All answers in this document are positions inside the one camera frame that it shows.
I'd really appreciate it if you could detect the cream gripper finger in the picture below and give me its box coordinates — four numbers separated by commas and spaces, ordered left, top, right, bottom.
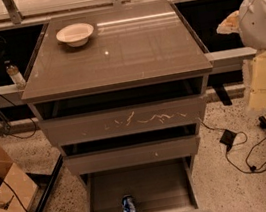
242, 50, 266, 113
216, 11, 239, 35

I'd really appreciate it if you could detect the blue pepsi can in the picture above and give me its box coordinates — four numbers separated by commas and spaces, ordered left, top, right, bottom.
122, 195, 137, 212

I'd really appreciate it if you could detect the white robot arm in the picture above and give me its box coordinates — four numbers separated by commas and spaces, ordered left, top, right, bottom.
217, 0, 266, 113

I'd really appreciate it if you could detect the grey drawer cabinet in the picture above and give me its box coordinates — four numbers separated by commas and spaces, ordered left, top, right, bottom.
8, 0, 230, 196

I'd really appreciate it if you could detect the grey open bottom drawer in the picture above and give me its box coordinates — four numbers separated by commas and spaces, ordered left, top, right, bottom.
86, 159, 211, 212

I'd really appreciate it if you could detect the grey top drawer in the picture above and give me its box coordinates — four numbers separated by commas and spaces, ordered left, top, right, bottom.
40, 95, 207, 146

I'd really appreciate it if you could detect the grey middle drawer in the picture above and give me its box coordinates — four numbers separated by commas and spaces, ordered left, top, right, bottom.
64, 135, 200, 175

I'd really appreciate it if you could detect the black power adapter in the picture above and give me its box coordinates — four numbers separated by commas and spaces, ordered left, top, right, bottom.
220, 130, 237, 150

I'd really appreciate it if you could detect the white bowl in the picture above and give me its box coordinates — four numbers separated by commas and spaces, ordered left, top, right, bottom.
56, 23, 94, 48

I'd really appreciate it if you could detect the clear plastic bottle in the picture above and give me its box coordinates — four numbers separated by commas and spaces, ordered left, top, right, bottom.
4, 60, 26, 90

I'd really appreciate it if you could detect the black metal floor bar left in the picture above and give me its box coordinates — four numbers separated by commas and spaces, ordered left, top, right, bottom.
28, 155, 63, 212

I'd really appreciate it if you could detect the black floor cable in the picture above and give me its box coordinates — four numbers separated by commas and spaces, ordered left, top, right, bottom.
198, 106, 266, 182

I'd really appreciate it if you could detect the black cable left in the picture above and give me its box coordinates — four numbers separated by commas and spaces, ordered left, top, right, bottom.
0, 81, 56, 212

